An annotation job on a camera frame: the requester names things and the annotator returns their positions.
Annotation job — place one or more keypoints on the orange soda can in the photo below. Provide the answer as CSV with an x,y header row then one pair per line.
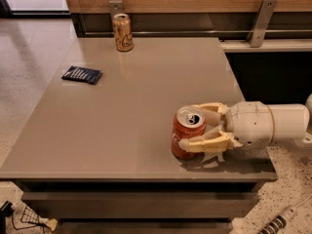
x,y
122,32

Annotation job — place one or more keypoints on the right metal wall bracket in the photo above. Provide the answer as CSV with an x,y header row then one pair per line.
x,y
263,17

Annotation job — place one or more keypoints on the black wire basket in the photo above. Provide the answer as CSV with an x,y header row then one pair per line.
x,y
31,219

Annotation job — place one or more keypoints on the black device with cable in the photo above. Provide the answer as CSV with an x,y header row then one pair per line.
x,y
6,210

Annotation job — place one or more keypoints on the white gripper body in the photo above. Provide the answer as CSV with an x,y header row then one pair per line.
x,y
250,122

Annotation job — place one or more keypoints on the grey drawer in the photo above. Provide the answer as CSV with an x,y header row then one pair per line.
x,y
145,228
140,204

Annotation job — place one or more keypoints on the white power strip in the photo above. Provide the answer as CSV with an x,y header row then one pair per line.
x,y
280,221

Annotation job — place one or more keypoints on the dark blue snack packet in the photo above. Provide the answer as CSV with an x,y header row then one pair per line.
x,y
82,74

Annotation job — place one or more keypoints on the metal wall bracket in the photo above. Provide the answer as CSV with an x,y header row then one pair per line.
x,y
263,17
115,8

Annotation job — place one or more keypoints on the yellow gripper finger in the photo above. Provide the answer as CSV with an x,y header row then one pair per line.
x,y
214,140
214,112

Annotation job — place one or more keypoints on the grey upper drawer front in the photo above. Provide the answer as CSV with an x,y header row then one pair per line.
x,y
140,204

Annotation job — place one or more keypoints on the left metal wall bracket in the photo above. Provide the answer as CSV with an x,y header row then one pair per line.
x,y
115,8

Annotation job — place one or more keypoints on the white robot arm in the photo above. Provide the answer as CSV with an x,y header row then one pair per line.
x,y
291,122

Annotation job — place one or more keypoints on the grey lower drawer front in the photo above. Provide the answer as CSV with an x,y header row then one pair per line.
x,y
145,228

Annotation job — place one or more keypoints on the red coke can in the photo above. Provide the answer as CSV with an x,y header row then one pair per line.
x,y
189,121

